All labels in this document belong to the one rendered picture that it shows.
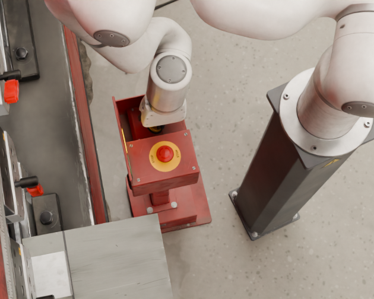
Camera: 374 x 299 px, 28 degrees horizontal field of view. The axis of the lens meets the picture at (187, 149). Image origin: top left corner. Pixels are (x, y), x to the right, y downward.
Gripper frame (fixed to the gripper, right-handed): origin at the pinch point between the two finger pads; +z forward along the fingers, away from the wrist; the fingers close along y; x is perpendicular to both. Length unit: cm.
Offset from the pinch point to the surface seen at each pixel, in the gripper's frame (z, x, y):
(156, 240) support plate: -25.2, -31.4, -9.4
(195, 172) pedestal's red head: -3.7, -14.9, 4.8
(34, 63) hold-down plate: -14.3, 13.4, -25.9
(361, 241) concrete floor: 69, -32, 66
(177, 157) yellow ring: -4.1, -10.7, 1.4
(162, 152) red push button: -6.7, -9.5, -1.8
